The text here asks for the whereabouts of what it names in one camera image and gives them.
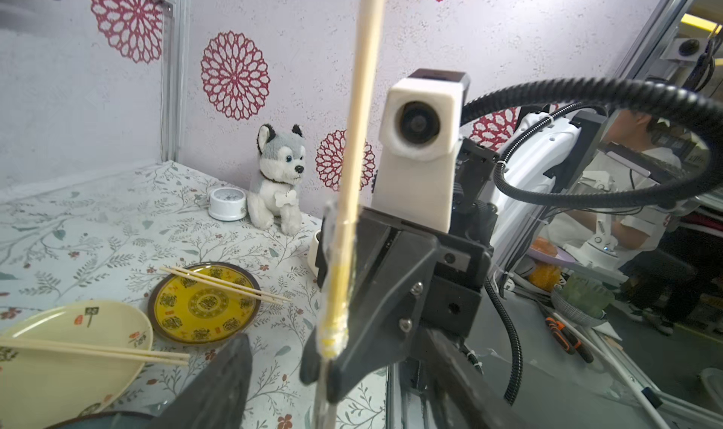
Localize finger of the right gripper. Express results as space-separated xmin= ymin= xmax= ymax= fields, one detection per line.
xmin=314 ymin=205 xmax=338 ymax=290
xmin=327 ymin=208 xmax=440 ymax=404

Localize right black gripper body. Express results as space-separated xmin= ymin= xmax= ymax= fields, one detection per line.
xmin=361 ymin=138 xmax=499 ymax=338

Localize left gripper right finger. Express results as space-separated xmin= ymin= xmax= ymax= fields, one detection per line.
xmin=414 ymin=327 xmax=530 ymax=428

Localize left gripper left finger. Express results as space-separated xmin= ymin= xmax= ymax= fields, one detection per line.
xmin=149 ymin=333 xmax=253 ymax=429

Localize chopsticks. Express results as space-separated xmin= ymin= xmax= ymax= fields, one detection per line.
xmin=315 ymin=0 xmax=391 ymax=359
xmin=160 ymin=267 xmax=290 ymax=305
xmin=1 ymin=338 xmax=190 ymax=366

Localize white digital scale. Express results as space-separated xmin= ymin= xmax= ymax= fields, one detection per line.
xmin=307 ymin=231 xmax=321 ymax=278

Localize grey husky plush toy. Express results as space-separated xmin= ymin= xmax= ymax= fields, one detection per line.
xmin=247 ymin=123 xmax=306 ymax=236

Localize yellow patterned plate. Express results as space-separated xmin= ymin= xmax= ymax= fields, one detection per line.
xmin=147 ymin=274 xmax=261 ymax=345

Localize small white alarm clock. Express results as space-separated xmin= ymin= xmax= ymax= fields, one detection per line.
xmin=208 ymin=187 xmax=247 ymax=222

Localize dark green glass plate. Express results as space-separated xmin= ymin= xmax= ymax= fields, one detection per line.
xmin=47 ymin=411 xmax=154 ymax=429

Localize cream small plate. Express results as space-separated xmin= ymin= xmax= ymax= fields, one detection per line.
xmin=1 ymin=301 xmax=154 ymax=428

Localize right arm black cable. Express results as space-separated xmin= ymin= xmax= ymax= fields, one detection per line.
xmin=459 ymin=75 xmax=723 ymax=406

